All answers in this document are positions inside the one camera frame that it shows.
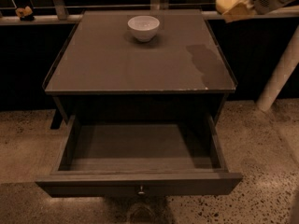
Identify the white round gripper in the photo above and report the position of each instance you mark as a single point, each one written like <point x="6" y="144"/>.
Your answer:
<point x="245" y="9"/>

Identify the yellow sponge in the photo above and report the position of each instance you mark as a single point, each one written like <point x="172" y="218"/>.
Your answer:
<point x="223" y="5"/>

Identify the grey open top drawer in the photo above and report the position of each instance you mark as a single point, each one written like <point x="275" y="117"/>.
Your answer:
<point x="114" y="159"/>

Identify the round metal drawer knob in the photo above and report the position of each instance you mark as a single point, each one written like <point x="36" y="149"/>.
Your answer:
<point x="141" y="192"/>

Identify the white ceramic bowl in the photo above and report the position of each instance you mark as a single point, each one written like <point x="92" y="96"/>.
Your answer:
<point x="144" y="28"/>

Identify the grey wooden side table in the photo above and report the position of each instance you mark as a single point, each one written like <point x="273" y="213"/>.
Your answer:
<point x="103" y="57"/>

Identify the small yellow black object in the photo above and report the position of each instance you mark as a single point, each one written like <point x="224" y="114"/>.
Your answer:
<point x="25" y="13"/>

